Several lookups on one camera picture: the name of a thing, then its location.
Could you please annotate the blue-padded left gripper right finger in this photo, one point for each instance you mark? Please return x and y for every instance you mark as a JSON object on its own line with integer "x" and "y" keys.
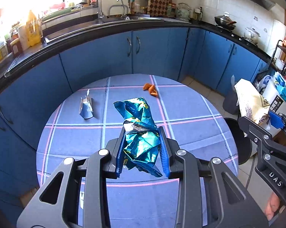
{"x": 228, "y": 203}

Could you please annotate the glass teapot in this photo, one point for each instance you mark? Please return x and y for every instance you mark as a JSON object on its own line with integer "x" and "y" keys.
{"x": 183, "y": 11}

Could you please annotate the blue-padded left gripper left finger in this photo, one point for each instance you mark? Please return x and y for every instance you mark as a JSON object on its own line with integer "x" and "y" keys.
{"x": 56, "y": 202}

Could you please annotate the person's right hand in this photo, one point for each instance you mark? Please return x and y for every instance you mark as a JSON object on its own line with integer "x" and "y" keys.
{"x": 272, "y": 206}

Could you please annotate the grey bin with bag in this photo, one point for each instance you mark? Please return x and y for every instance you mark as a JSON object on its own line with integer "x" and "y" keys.
{"x": 230, "y": 103}

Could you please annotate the white beige snack bag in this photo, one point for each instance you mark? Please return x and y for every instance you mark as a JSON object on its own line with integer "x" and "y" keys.
{"x": 251, "y": 103}

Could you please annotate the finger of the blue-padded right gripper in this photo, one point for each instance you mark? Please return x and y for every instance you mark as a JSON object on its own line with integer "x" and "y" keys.
{"x": 276, "y": 120}
{"x": 248, "y": 125}

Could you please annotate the white appliance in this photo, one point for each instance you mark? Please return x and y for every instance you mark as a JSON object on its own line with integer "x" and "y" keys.
{"x": 277, "y": 104}

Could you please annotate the blue kitchen cabinets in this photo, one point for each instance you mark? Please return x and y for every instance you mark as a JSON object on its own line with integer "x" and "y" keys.
{"x": 196, "y": 58}

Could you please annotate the black wok with lid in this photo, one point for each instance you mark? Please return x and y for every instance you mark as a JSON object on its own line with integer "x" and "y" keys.
{"x": 225, "y": 21}

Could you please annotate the blue plaid tablecloth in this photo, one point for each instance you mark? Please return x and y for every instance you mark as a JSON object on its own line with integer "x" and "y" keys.
{"x": 136, "y": 199}

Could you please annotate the teal foil snack wrapper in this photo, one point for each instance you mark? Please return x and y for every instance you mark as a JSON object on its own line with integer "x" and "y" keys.
{"x": 141, "y": 136}

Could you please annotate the black metal shelf rack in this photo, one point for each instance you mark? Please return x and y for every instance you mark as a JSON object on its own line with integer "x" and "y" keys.
{"x": 279, "y": 54}

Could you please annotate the orange peel piece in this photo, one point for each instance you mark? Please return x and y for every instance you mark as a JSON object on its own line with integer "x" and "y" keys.
{"x": 151, "y": 89}

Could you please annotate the white kettle pot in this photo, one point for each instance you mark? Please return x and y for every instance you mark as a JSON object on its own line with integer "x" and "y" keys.
{"x": 251, "y": 35}

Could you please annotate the yellow bottle on counter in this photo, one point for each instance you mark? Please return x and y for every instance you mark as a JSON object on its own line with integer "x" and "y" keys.
{"x": 32, "y": 29}

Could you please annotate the black round trash bin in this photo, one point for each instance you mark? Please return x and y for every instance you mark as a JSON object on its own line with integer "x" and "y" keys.
{"x": 243, "y": 144}

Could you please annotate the small blue white carton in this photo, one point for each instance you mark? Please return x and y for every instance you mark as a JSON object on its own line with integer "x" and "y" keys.
{"x": 86, "y": 107}

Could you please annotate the black countertop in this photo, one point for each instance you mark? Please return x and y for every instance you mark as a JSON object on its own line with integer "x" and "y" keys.
{"x": 37, "y": 54}

